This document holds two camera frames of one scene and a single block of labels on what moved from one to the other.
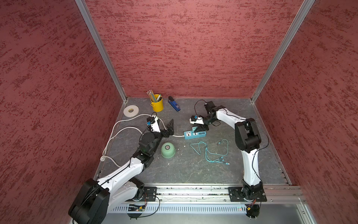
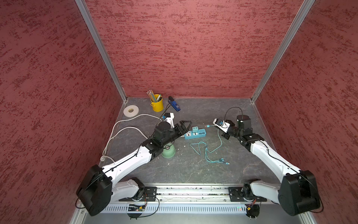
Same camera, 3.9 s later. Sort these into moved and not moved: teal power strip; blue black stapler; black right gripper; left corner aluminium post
Moved: black right gripper
Not moved: blue black stapler; left corner aluminium post; teal power strip
